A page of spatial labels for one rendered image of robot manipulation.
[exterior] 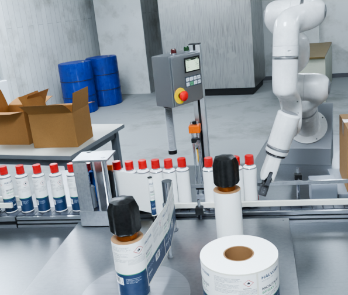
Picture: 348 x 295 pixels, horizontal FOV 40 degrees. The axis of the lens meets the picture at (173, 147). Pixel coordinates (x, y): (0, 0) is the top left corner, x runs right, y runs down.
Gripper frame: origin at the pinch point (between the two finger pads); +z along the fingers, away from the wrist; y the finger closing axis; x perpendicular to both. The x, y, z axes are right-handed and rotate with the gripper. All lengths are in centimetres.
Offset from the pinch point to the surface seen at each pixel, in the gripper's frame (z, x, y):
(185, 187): 7.0, -28.9, 2.1
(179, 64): -37, -43, -3
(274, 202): 1.8, 4.8, 4.4
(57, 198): 28, -78, 3
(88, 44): 104, -320, -765
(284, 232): 3.7, 8.3, 22.1
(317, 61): 1, 90, -570
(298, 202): -0.9, 13.1, 4.3
